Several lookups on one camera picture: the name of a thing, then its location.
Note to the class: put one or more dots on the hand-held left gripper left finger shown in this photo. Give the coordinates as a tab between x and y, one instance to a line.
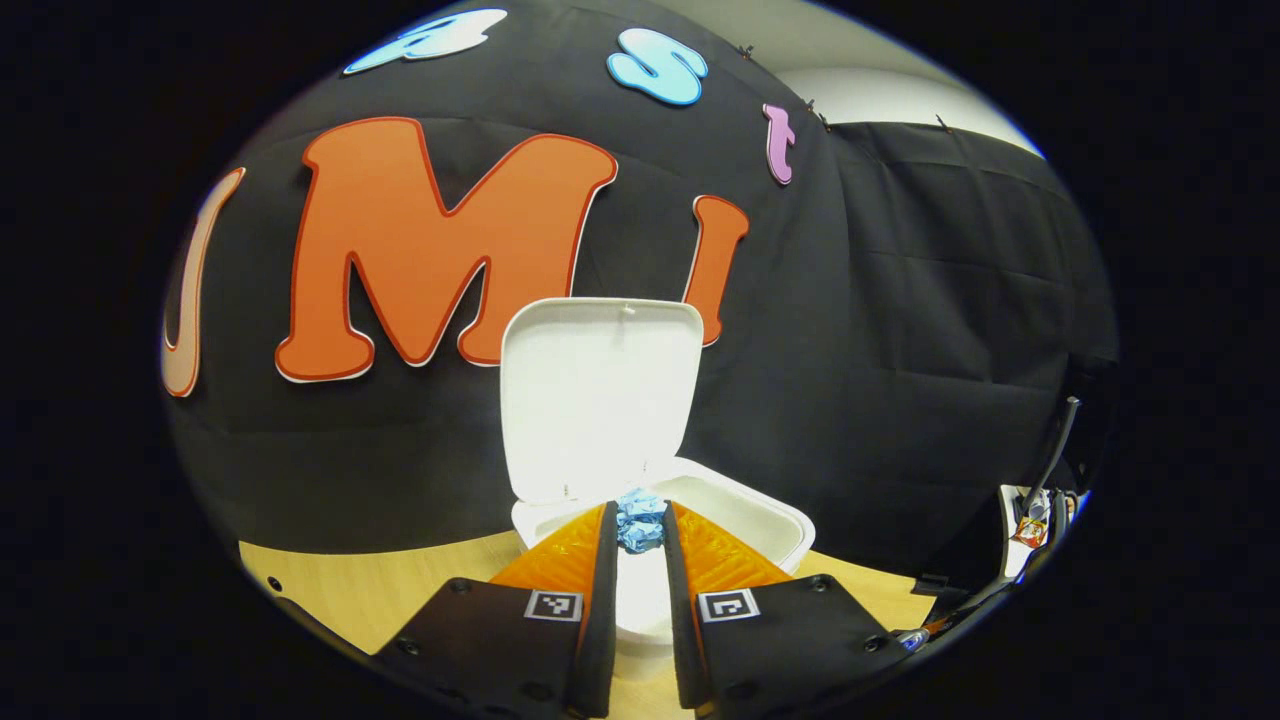
600	640

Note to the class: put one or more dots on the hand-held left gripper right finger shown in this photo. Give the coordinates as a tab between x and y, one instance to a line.
682	640

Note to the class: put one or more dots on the blue paper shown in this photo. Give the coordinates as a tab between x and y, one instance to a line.
640	525

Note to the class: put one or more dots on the white desktop garbage bin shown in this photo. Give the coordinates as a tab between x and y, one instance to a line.
595	400

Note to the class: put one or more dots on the wooden desktop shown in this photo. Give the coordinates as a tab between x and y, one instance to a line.
360	590

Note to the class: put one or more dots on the white box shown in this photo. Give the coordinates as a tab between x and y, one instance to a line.
1012	560

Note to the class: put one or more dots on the orange snack packet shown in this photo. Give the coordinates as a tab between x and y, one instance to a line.
1030	531

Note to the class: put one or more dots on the black backdrop cloth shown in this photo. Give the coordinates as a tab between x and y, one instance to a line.
900	330

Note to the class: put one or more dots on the black rod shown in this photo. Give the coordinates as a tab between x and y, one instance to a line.
1055	445

